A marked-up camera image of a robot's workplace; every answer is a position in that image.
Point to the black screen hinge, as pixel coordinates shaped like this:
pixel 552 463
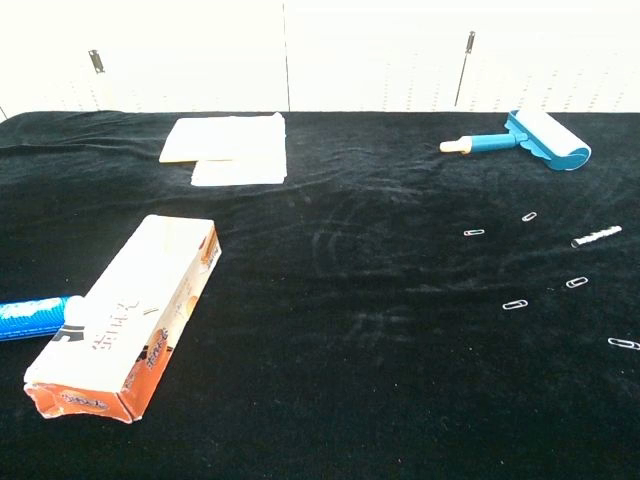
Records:
pixel 96 61
pixel 470 42

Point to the silver magnetic rod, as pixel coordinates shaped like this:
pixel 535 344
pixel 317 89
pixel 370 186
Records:
pixel 595 237

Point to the orange white biscuit box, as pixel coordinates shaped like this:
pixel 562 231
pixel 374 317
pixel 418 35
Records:
pixel 135 310

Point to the black velvet table cloth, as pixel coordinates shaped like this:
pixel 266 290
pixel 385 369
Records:
pixel 320 350

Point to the blue toothpaste tube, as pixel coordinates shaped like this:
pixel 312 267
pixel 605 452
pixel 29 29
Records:
pixel 30 317

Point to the cream paper notepad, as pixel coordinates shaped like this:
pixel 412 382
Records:
pixel 220 137

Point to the blue lint roller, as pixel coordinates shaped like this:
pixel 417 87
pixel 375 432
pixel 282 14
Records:
pixel 545 135

